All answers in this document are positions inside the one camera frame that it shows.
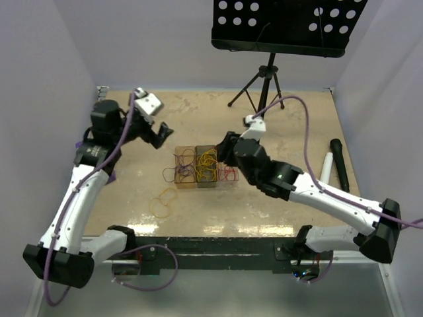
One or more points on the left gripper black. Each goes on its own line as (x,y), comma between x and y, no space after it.
(151,137)

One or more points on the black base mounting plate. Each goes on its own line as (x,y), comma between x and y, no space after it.
(273,254)

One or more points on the grey transparent bin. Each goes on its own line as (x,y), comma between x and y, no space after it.
(206,166)

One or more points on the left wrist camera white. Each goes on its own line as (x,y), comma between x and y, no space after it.
(147,103)

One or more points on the orange transparent bin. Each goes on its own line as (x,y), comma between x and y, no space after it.
(184,169)

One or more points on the clear transparent bin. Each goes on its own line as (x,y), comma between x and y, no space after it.
(227,176)

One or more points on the black microphone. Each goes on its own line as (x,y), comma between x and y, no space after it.
(336,149)

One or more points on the white microphone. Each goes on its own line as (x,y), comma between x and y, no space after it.
(326,169)

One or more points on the yellow red cable ball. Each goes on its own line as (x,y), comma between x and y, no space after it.
(160,206)

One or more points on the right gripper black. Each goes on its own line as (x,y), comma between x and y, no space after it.
(225,149)

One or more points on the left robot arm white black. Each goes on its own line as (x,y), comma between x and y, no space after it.
(61,256)

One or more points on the black music stand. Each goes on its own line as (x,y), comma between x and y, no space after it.
(313,28)

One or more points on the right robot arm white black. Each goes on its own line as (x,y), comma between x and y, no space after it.
(371,227)

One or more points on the purple metronome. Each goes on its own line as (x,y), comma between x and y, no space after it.
(112,176)

